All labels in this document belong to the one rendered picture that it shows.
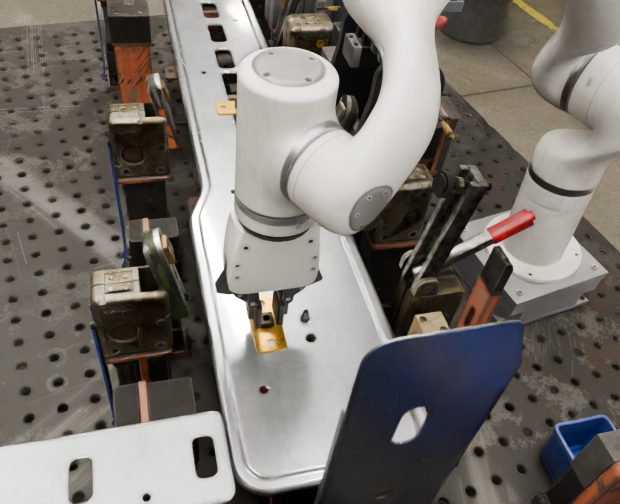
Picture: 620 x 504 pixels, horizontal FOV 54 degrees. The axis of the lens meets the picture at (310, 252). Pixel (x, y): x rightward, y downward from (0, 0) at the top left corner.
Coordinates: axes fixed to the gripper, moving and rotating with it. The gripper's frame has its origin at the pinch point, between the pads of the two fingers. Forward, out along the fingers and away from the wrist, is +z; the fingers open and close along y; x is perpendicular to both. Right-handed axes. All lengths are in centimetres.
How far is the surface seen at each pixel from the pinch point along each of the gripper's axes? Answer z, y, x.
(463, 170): -18.0, -20.6, -1.0
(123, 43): 6, 14, -76
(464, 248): -6.8, -23.7, 0.3
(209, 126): 3.4, 1.1, -41.6
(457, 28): 97, -169, -254
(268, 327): 2.9, -0.2, 0.9
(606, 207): 104, -177, -108
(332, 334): 3.3, -7.8, 3.0
